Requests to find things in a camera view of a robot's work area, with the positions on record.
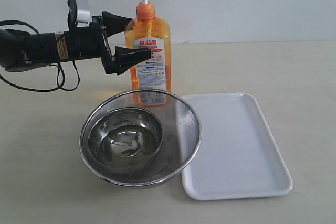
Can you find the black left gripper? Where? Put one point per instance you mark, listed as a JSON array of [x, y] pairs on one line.
[[92, 42]]

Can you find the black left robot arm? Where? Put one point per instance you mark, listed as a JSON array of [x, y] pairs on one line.
[[22, 51]]

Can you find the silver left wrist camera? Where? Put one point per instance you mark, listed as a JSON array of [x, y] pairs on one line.
[[79, 12]]

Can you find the steel mesh colander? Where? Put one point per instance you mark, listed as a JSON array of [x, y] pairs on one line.
[[182, 133]]

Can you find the white plastic tray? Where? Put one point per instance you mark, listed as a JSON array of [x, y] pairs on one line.
[[238, 156]]

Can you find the small stainless steel bowl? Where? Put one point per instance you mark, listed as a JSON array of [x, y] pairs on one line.
[[126, 138]]

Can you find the orange pump soap bottle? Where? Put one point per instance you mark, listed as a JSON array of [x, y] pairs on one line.
[[149, 31]]

